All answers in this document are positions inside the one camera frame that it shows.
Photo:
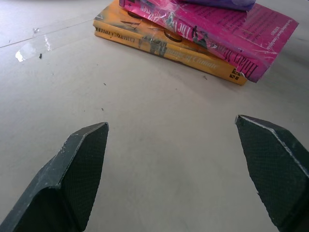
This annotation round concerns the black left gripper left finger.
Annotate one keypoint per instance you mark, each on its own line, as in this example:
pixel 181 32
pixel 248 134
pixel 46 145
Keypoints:
pixel 60 183

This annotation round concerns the clear tape strip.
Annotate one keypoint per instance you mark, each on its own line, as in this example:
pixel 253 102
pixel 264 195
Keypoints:
pixel 32 48

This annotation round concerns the orange paperback book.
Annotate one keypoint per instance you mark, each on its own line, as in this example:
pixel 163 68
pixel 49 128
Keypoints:
pixel 178 52

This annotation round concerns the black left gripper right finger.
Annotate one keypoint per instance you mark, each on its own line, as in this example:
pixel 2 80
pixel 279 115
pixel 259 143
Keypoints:
pixel 272 169

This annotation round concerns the pink paperback book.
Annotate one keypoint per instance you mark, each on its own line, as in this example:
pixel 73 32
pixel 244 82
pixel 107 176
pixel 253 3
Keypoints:
pixel 217 31

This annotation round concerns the purple paperback book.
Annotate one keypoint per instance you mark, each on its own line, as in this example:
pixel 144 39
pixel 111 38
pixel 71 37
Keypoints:
pixel 224 3

